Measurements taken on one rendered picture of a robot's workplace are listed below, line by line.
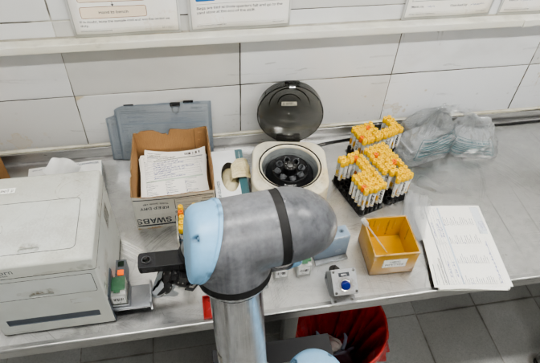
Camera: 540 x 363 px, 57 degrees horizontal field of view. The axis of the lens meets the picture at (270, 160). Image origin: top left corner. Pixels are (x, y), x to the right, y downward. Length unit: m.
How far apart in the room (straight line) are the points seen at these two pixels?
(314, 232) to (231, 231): 0.12
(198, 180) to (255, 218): 0.92
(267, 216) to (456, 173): 1.24
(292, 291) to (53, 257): 0.63
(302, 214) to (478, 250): 1.00
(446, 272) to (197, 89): 0.94
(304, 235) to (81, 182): 0.75
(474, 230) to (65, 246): 1.18
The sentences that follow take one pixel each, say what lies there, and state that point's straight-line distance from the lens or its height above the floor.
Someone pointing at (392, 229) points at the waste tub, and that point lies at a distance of 1.56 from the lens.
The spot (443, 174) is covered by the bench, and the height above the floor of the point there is 0.88.
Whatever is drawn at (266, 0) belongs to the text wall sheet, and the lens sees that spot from 1.48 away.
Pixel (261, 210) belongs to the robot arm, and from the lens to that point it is 0.70.
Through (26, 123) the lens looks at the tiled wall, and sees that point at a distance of 1.77.
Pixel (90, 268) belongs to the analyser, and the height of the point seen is 1.13.
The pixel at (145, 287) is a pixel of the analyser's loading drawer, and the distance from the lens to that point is 1.41.
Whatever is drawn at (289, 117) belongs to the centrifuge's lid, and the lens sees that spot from 1.69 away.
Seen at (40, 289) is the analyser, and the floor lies 1.07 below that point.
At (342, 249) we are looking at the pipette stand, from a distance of 1.49.
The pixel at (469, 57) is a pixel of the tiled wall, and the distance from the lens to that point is 1.87.
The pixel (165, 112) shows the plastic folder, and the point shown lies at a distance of 1.67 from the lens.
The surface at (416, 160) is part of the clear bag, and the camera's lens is 1.80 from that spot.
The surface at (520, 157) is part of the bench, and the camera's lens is 2.02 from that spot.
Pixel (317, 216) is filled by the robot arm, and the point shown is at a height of 1.55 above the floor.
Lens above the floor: 2.11
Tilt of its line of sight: 45 degrees down
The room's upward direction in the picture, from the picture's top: 3 degrees clockwise
